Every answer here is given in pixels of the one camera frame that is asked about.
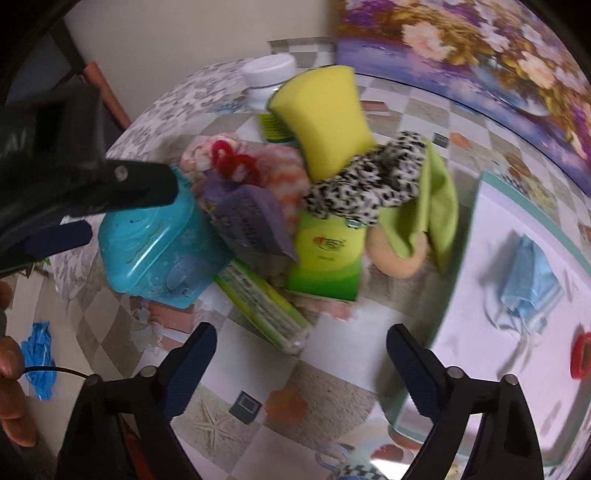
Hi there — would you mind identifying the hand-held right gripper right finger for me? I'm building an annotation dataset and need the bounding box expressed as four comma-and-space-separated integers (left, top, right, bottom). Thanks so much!
386, 323, 546, 480

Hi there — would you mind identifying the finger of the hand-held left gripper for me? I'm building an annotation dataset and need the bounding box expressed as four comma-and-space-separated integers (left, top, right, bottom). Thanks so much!
65, 159, 179, 217
0, 220, 93, 278

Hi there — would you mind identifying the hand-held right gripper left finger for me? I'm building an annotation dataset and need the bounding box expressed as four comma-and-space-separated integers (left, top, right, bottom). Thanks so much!
55, 322, 218, 480

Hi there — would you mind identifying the teal plastic box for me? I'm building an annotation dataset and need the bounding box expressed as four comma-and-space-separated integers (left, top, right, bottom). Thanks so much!
98, 168, 234, 309

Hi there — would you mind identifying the white tray with teal rim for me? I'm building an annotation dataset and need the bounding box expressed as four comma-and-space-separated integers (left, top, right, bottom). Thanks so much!
383, 171, 591, 467

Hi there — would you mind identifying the long green pack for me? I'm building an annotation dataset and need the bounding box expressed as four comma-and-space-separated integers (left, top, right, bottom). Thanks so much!
213, 259, 312, 355

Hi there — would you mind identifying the purple packet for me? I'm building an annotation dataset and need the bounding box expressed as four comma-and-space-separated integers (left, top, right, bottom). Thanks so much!
201, 182, 301, 264

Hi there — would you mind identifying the pink fluffy towel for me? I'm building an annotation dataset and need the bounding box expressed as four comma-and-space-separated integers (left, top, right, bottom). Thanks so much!
252, 145, 311, 232

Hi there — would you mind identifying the green cloth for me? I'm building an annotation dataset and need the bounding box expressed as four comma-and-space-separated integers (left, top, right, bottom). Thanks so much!
381, 138, 459, 273

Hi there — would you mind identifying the leopard print scrunchie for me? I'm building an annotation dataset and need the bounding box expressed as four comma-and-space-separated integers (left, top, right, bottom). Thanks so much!
302, 131, 428, 227

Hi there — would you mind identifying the person's left hand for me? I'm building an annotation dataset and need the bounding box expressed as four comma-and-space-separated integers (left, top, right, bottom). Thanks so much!
0, 281, 38, 448

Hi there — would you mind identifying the peach pink cloth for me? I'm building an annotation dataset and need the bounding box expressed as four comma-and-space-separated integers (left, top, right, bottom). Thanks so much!
179, 134, 241, 185

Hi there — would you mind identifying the orange board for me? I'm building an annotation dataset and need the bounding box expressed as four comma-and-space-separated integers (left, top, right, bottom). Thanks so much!
83, 61, 132, 132

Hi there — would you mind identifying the checkered printed tablecloth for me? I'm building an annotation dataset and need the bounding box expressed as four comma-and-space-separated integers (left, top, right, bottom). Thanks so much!
74, 37, 591, 480

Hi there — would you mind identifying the beige round puff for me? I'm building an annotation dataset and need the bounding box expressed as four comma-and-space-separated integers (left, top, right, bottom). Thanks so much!
366, 226, 430, 280

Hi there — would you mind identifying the blue plastic bag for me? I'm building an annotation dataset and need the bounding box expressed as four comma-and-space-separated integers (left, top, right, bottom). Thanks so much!
21, 322, 58, 401

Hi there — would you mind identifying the green tea packet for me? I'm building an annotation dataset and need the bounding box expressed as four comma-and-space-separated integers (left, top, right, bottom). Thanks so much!
285, 210, 365, 303

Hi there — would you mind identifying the blue face mask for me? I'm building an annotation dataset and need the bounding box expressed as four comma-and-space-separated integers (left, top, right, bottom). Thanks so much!
480, 233, 566, 342

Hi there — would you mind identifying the white bottle with green label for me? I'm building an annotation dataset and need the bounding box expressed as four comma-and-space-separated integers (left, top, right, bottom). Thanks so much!
242, 54, 298, 144

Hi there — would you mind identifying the yellow sponge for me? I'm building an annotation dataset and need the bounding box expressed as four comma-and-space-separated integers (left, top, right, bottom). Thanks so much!
268, 65, 376, 183

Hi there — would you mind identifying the floral painting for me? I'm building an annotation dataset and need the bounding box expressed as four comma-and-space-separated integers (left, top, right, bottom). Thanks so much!
335, 0, 591, 162

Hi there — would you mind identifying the thin black cable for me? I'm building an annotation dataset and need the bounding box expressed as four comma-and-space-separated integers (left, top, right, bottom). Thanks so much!
22, 366, 89, 379

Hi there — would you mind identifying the red ring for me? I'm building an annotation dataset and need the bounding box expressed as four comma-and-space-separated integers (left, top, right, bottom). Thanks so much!
570, 332, 591, 380

